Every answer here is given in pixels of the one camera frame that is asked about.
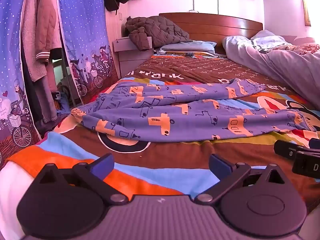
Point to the white nightstand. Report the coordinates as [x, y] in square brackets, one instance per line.
[130, 60]

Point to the colourful printed blanket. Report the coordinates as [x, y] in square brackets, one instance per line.
[175, 152]

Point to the wooden headboard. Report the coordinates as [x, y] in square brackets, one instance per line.
[212, 27]

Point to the framed wall picture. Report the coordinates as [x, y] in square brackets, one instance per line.
[306, 12]

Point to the floral blanket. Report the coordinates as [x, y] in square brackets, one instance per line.
[310, 48]

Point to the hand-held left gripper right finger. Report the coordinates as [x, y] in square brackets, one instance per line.
[219, 165]

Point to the blue car print pants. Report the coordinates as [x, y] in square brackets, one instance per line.
[175, 105]

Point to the brown quilted jacket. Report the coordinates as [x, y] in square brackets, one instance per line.
[155, 30]

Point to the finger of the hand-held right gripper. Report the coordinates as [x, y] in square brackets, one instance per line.
[285, 149]

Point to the wooden wardrobe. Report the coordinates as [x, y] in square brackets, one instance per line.
[113, 27]

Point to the pink fleece coat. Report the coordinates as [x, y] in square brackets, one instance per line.
[28, 42]

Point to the blue printed wardrobe curtain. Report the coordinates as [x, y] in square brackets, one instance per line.
[82, 30]
[10, 55]

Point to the pink quilted jacket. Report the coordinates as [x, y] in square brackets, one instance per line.
[46, 22]

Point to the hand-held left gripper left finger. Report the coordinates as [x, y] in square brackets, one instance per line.
[103, 164]

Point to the white pillow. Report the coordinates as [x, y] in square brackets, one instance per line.
[265, 33]

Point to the lavender duvet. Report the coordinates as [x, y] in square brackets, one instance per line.
[287, 62]

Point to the light blue pillow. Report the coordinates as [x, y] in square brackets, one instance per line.
[187, 47]

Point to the dark hanging garment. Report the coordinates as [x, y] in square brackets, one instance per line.
[32, 97]

